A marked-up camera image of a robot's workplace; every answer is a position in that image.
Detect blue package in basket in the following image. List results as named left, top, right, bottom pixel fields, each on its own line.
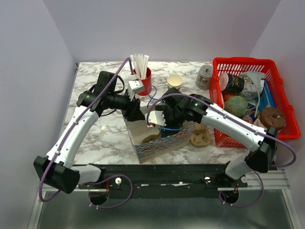
left=258, top=80, right=277, bottom=112

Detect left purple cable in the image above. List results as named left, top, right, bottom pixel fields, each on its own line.
left=38, top=56, right=133, bottom=209

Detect grey marbled block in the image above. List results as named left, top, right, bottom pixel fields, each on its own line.
left=195, top=65, right=213, bottom=91

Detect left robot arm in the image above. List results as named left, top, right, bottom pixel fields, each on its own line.
left=33, top=71, right=145, bottom=194

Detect red plastic straw holder cup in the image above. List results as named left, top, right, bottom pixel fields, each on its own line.
left=138, top=67, right=152, bottom=96

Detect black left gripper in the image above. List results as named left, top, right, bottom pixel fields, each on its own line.
left=108, top=90, right=145, bottom=122

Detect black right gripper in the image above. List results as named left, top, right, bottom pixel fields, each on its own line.
left=155, top=105, right=185, bottom=138

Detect brown round cake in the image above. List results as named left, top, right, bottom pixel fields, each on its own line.
left=254, top=107, right=286, bottom=131

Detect dark printed cup in basket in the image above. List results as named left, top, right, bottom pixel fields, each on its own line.
left=219, top=73, right=245, bottom=94

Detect red plastic basket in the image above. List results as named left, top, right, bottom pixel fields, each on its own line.
left=209, top=57, right=301, bottom=141

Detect crumpled silver snack bag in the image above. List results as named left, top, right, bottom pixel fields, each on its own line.
left=239, top=71, right=266, bottom=101

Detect white wrapped straws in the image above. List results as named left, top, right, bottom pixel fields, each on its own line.
left=130, top=54, right=149, bottom=80

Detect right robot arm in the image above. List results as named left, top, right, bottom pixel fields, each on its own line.
left=162, top=88, right=278, bottom=187

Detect brown pulp cup carrier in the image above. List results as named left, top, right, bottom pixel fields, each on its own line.
left=141, top=134, right=160, bottom=144
left=190, top=123, right=211, bottom=147

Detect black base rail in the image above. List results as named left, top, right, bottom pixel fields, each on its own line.
left=79, top=164, right=247, bottom=199

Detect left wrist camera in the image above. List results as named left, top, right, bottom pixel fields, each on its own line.
left=127, top=74, right=145, bottom=101

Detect checkered paper takeout bag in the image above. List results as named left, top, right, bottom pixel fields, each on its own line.
left=124, top=96, right=194, bottom=163

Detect aluminium frame rail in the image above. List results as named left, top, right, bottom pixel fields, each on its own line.
left=38, top=170, right=290, bottom=191

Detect green round sponge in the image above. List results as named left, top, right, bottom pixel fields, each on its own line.
left=224, top=95, right=248, bottom=118

